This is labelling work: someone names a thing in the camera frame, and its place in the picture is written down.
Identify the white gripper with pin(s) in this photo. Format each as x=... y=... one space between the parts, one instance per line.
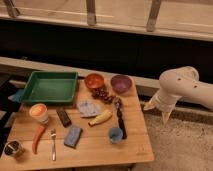
x=163 y=101

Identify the dark brown eraser block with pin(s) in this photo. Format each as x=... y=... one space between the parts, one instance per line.
x=63 y=116

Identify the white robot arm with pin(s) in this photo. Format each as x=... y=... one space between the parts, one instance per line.
x=178 y=83

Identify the green plastic tray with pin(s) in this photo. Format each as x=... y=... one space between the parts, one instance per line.
x=53 y=88

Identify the purple bowl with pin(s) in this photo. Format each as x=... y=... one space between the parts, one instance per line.
x=121 y=83

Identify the small blue cup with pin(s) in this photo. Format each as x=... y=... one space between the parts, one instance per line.
x=115 y=135

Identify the yellow toy banana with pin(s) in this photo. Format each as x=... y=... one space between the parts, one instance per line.
x=104 y=116

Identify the bunch of dark grapes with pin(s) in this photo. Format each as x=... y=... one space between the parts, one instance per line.
x=103 y=95

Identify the orange bowl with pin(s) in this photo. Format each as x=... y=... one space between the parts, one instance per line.
x=94 y=81

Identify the crumpled blue cloth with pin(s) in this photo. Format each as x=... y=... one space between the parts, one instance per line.
x=88 y=109

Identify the blue sponge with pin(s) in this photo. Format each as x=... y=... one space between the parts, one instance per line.
x=73 y=136

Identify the silver fork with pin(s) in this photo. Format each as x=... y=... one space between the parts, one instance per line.
x=53 y=137

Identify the orange paper cup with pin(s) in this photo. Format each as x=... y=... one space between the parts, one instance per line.
x=39 y=113

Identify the orange toy carrot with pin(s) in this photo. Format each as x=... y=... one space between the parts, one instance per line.
x=38 y=133

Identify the blue cloth at table edge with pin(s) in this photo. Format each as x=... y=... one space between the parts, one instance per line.
x=17 y=96

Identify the small metal can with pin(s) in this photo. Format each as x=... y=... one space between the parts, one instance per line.
x=13 y=149

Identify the black handled brush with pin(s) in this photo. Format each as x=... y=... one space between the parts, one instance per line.
x=118 y=105

